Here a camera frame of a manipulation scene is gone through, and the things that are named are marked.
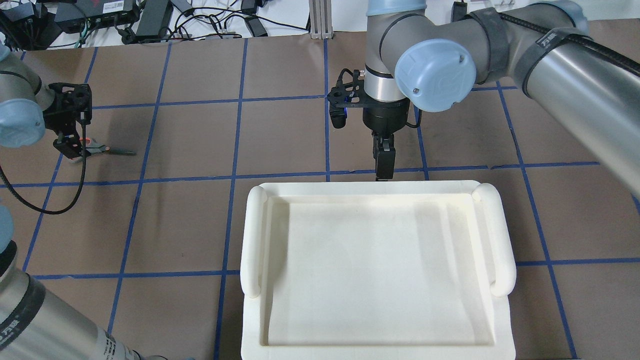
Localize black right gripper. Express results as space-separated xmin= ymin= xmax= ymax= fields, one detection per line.
xmin=362 ymin=98 xmax=410 ymax=182

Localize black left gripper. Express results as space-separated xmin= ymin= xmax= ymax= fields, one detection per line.
xmin=43 ymin=83 xmax=92 ymax=158

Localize grey orange scissors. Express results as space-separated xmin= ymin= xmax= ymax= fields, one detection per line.
xmin=80 ymin=137 xmax=137 ymax=158

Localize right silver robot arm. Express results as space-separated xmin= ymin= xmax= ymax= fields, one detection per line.
xmin=365 ymin=0 xmax=640 ymax=196

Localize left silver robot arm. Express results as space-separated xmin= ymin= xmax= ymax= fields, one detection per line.
xmin=0 ymin=44 xmax=144 ymax=360

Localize white plastic tray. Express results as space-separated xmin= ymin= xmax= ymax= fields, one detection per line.
xmin=240 ymin=180 xmax=517 ymax=360

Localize black power brick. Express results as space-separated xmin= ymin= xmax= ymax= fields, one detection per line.
xmin=135 ymin=0 xmax=173 ymax=43

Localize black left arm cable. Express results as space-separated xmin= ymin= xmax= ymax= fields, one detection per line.
xmin=0 ymin=90 xmax=88 ymax=216

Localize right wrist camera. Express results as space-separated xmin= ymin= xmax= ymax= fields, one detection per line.
xmin=326 ymin=68 xmax=367 ymax=129

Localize aluminium frame post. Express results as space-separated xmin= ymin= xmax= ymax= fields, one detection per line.
xmin=308 ymin=0 xmax=335 ymax=40

